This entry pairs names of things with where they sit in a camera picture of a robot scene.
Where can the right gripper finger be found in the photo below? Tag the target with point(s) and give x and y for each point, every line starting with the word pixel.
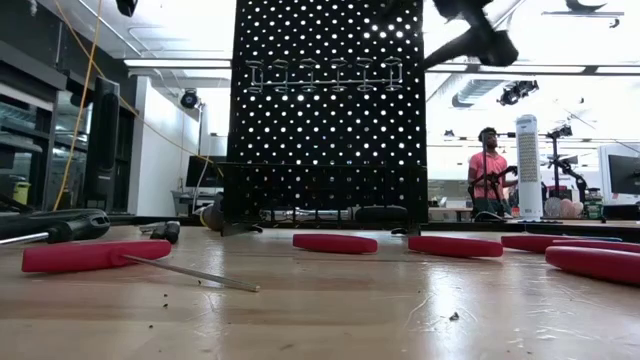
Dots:
pixel 457 47
pixel 470 12

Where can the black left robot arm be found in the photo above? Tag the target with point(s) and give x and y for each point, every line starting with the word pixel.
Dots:
pixel 126 6

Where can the black metal peg board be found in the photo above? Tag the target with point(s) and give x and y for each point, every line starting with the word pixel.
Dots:
pixel 325 130

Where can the black ceiling spotlight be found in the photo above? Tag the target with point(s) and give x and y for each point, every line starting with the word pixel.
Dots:
pixel 517 91

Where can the fluorescent ceiling light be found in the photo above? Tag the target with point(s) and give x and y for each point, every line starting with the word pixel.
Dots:
pixel 550 69
pixel 175 63

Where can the dark ceiling fixture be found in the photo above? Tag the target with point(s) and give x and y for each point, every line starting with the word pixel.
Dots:
pixel 582 12

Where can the white tower fan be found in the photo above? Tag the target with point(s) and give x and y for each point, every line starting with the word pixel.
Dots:
pixel 529 165

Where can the person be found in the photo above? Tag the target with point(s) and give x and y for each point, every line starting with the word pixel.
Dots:
pixel 487 172

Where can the black computer monitor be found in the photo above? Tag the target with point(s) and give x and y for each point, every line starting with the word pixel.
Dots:
pixel 625 175
pixel 202 172

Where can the green container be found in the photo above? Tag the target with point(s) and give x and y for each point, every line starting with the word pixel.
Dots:
pixel 593 207

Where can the dark rounded object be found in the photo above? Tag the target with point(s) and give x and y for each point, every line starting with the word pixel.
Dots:
pixel 212 215

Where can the tall black column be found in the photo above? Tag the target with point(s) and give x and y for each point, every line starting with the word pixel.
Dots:
pixel 102 150

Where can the dark glass cabinet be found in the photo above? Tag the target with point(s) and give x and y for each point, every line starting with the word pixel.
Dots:
pixel 30 125

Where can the yellow-green container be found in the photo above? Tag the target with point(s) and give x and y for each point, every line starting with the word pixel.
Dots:
pixel 21 192

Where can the black ceiling camera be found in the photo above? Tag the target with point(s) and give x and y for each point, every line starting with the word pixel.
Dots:
pixel 189 99

